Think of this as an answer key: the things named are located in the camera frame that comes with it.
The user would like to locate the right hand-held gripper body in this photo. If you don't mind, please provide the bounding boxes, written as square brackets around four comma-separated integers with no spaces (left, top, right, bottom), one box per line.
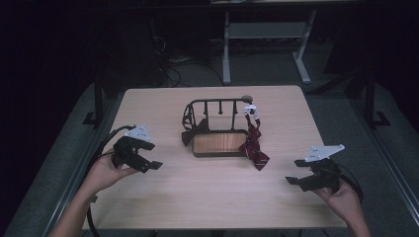
[296,143,346,195]

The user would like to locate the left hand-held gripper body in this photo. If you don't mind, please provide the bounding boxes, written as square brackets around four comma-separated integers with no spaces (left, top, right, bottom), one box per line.
[111,123,156,170]

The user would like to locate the black bow tie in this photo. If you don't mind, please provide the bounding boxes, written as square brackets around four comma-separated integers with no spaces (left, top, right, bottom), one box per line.
[180,101,210,148]

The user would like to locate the dark red striped bow tie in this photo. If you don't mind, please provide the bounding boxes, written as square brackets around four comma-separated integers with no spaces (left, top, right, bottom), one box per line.
[238,103,271,172]

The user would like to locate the black hook rack wooden tray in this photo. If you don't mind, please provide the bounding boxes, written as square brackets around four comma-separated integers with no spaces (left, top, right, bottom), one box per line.
[183,97,256,158]

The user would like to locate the person's left hand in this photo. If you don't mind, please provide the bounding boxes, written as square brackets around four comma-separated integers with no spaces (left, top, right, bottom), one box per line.
[83,150,140,196]

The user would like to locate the person's right hand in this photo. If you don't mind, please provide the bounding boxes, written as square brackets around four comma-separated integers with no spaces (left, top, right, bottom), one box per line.
[311,178,363,225]

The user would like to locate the black metal stand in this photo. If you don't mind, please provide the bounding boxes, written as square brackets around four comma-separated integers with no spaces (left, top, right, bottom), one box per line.
[363,69,391,128]
[82,72,105,126]

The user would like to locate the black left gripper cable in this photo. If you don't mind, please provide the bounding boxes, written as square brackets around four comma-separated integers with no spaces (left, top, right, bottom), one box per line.
[86,123,137,237]

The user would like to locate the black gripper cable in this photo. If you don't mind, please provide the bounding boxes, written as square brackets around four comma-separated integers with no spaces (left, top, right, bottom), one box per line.
[86,123,137,237]
[338,163,365,204]

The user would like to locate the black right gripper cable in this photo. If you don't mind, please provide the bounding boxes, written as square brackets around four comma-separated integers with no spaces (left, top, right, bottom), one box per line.
[338,163,365,204]

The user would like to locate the grey metal frame rail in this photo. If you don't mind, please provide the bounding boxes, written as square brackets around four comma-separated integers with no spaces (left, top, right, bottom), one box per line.
[350,97,419,216]
[41,95,121,237]

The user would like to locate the black floor cables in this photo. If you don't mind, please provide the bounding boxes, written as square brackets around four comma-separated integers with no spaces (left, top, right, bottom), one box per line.
[149,34,225,88]

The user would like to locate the white metal desk frame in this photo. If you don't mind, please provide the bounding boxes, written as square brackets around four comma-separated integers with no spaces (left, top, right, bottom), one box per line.
[210,0,360,86]

